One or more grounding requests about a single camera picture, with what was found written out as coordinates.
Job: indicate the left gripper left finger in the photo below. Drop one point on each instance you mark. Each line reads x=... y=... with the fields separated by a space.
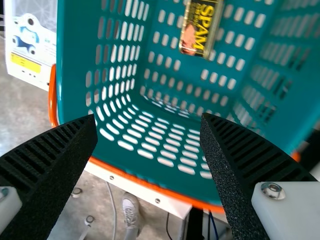
x=45 y=170

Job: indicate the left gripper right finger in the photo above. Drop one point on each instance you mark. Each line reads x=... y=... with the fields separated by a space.
x=250 y=175

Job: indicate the rectangular tin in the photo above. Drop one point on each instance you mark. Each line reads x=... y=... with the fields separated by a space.
x=200 y=27

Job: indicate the teal shopping basket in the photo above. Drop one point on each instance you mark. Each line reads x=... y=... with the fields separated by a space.
x=75 y=37

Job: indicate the white printed cardboard box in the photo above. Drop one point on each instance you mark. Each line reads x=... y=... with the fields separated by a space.
x=27 y=62

